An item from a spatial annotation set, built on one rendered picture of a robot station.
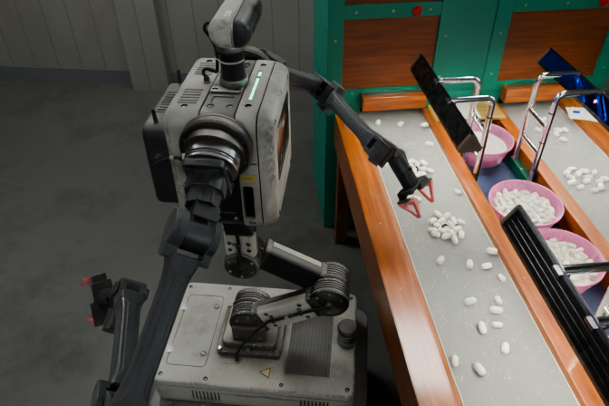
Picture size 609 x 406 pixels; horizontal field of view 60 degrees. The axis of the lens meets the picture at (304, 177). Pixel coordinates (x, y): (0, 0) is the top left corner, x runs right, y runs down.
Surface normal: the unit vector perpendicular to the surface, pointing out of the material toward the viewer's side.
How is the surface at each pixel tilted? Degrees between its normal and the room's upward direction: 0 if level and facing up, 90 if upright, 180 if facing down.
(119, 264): 0
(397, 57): 90
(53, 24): 90
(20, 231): 0
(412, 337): 0
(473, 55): 90
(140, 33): 90
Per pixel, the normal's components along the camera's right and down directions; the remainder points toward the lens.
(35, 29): -0.10, 0.61
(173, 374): -0.01, -0.79
